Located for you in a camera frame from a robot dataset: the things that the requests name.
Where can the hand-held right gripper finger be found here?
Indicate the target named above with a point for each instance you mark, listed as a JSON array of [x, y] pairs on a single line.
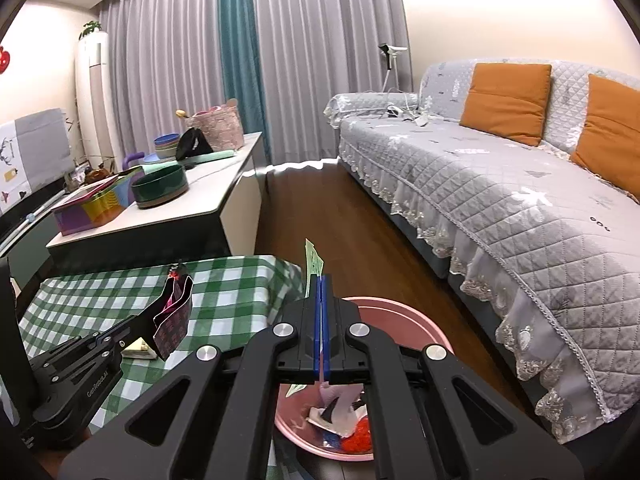
[[318, 325], [325, 320]]

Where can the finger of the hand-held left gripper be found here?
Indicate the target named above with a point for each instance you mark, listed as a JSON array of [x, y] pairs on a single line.
[[130, 327]]

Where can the dark patterned wrapper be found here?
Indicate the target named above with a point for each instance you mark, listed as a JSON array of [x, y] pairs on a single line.
[[172, 330]]

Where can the green paper leaflet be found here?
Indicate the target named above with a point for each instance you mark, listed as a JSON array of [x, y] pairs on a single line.
[[314, 260]]

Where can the pink plastic bin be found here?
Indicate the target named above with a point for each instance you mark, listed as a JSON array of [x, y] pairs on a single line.
[[400, 320]]

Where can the red plastic bag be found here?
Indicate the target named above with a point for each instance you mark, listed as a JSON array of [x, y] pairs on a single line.
[[357, 440]]

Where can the green checkered tablecloth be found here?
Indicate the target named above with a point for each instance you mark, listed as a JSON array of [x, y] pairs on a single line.
[[225, 290]]

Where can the dark television cabinet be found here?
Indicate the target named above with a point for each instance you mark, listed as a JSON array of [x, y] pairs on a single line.
[[35, 265]]

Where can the blue plastic scrap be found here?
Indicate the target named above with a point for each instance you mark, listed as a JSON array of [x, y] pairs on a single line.
[[331, 441]]

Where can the colourful rectangular box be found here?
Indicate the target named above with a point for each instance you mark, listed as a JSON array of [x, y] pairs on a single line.
[[95, 210]]

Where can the dark green round tin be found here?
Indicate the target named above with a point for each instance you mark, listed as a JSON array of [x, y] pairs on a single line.
[[160, 187]]

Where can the brown teapot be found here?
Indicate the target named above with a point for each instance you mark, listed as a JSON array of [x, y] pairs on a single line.
[[97, 175]]

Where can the black television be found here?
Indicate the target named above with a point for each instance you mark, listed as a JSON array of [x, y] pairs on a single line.
[[30, 207]]

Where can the white coffee table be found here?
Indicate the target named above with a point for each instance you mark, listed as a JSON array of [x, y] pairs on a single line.
[[215, 185]]

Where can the stack of pastel bowls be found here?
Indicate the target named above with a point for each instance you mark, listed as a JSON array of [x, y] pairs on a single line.
[[165, 145]]

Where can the mint green folded cloth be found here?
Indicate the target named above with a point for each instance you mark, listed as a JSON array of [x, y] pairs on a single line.
[[210, 156]]

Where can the black pouch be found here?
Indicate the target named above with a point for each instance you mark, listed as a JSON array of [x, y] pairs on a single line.
[[192, 145]]

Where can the grey television cover cloth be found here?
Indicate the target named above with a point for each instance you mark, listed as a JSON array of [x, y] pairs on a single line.
[[45, 145]]

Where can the grey quilted sofa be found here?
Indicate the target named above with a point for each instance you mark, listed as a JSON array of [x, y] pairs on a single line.
[[475, 185]]

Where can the pink fabric basket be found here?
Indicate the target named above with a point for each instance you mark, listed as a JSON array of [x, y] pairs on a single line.
[[220, 127]]

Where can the small yellow object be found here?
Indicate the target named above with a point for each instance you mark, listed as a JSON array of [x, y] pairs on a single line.
[[181, 113]]

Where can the white charger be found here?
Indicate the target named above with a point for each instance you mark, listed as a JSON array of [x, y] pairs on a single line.
[[395, 111]]

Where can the white standing air conditioner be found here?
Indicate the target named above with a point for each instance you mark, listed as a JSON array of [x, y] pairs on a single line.
[[95, 95]]

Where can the grey curtain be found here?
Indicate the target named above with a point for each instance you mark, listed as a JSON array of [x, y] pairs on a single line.
[[165, 60], [325, 60]]

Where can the orange cushion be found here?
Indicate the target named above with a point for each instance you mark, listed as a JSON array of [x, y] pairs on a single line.
[[610, 135], [505, 100]]

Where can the teal curtain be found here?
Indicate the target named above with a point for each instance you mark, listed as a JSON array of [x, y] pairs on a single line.
[[240, 35]]

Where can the green potted plant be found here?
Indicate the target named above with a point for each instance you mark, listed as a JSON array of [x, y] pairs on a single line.
[[91, 29]]

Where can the red knot wall decoration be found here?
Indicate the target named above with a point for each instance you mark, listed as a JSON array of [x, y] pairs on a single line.
[[4, 60]]

